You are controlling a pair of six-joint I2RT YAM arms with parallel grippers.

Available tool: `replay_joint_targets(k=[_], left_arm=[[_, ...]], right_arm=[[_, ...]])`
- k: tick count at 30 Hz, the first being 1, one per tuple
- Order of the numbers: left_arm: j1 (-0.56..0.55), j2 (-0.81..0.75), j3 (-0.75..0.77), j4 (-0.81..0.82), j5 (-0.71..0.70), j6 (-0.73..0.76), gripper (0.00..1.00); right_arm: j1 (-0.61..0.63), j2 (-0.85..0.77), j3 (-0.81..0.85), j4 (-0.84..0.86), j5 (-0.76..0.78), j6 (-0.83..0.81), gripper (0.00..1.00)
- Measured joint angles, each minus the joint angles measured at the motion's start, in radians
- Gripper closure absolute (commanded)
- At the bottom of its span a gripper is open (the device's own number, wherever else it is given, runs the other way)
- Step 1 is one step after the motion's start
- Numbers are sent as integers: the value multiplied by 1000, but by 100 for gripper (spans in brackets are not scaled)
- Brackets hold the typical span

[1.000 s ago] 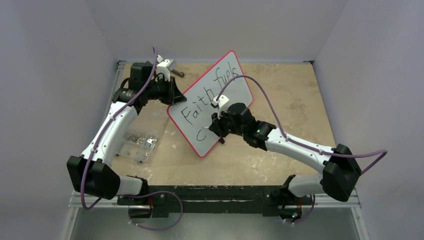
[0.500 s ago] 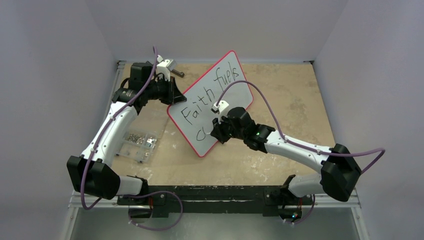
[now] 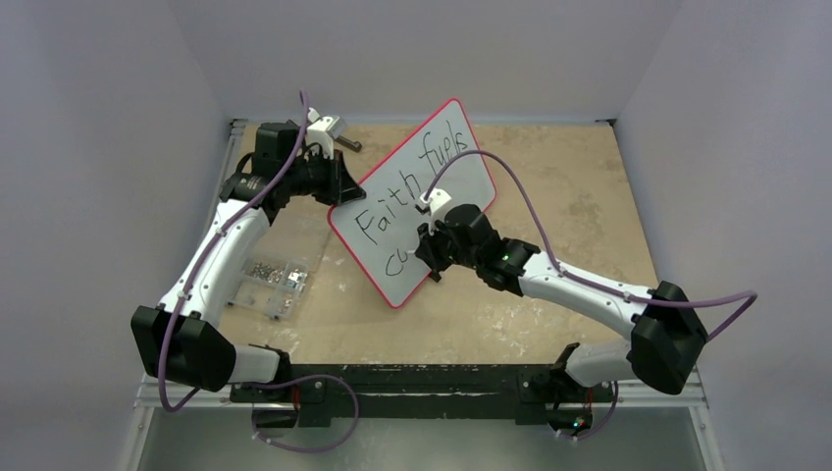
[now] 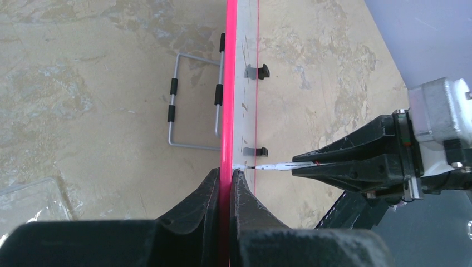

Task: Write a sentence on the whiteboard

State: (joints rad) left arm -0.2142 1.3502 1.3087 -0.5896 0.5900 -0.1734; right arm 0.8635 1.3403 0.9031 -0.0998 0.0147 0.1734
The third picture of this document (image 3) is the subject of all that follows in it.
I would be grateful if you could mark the black metal clamp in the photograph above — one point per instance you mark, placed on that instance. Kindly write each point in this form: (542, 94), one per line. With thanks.
(354, 146)

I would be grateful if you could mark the clear plastic parts box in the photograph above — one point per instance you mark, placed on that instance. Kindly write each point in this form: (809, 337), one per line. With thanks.
(281, 265)

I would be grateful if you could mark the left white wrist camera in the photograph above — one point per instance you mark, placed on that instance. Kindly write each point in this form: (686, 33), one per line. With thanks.
(324, 130)

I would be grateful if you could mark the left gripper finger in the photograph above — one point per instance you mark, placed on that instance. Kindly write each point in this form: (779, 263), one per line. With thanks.
(344, 179)
(345, 197)

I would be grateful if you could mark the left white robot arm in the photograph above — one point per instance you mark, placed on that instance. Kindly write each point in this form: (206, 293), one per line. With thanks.
(178, 338)

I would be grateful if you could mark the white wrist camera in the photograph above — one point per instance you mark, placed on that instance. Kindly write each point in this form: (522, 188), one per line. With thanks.
(324, 130)
(434, 204)

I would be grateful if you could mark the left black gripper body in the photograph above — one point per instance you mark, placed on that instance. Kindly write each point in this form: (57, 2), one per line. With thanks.
(316, 178)

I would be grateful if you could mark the aluminium rail frame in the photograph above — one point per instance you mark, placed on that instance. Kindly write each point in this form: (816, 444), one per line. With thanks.
(266, 421)

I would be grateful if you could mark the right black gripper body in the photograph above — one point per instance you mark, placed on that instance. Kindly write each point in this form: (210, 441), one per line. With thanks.
(433, 245)

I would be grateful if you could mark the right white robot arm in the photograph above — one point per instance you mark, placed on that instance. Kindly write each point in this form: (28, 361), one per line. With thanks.
(660, 333)

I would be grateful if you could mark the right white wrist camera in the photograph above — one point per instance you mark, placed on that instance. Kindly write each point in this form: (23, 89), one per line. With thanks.
(434, 204)

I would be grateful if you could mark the pink framed whiteboard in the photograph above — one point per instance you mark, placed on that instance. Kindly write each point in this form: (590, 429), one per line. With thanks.
(380, 230)

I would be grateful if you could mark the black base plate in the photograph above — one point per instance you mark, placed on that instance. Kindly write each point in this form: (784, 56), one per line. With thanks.
(525, 394)

